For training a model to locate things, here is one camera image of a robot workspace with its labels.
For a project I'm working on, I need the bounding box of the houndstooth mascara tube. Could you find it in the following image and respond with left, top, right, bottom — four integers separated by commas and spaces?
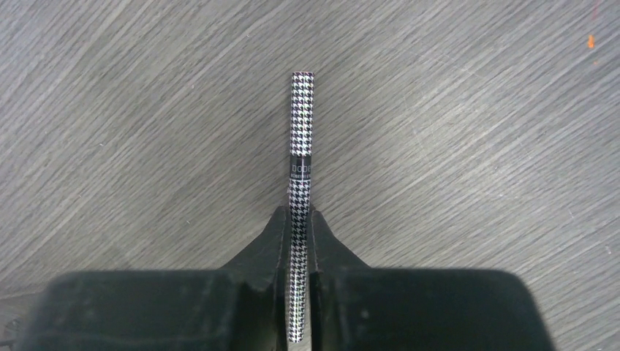
287, 72, 314, 343

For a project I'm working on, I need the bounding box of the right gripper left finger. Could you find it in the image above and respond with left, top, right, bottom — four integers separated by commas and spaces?
19, 206, 290, 350

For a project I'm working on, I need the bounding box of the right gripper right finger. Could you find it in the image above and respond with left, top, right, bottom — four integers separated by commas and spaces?
309, 210, 554, 350

